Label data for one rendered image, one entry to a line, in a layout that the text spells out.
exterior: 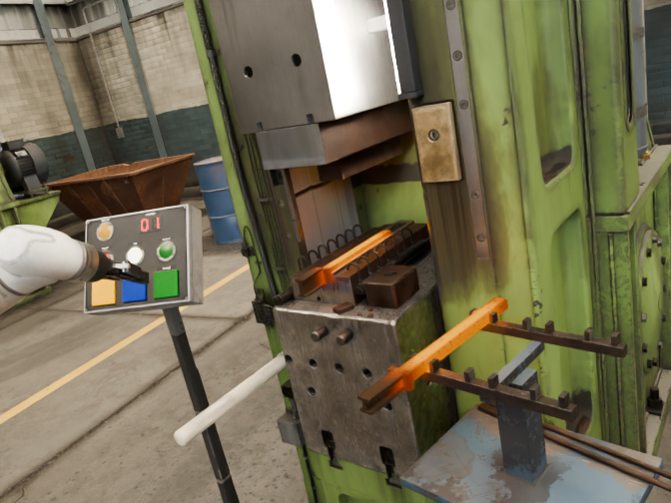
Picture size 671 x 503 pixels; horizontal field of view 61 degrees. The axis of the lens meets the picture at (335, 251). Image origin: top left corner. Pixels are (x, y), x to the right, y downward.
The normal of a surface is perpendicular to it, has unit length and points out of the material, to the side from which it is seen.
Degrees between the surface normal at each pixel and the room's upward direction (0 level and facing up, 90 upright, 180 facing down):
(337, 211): 90
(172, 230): 60
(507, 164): 90
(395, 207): 90
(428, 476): 0
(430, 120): 90
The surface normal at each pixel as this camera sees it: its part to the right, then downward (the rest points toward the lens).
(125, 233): -0.26, -0.18
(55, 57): 0.86, -0.03
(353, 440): -0.58, 0.35
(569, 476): -0.20, -0.94
